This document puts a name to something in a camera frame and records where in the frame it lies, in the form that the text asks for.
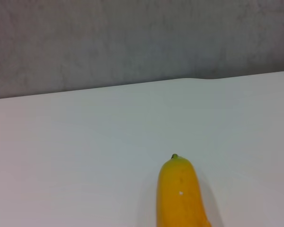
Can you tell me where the yellow banana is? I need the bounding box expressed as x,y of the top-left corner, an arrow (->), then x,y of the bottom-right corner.
156,153 -> 213,227

